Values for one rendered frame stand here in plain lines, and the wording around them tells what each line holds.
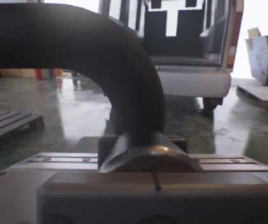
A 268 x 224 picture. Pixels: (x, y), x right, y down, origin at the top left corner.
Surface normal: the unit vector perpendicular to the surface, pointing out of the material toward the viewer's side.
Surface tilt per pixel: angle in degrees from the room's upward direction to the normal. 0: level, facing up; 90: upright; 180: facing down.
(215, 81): 86
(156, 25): 93
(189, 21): 93
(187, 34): 93
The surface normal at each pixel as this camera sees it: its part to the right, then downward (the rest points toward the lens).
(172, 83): -0.23, 0.31
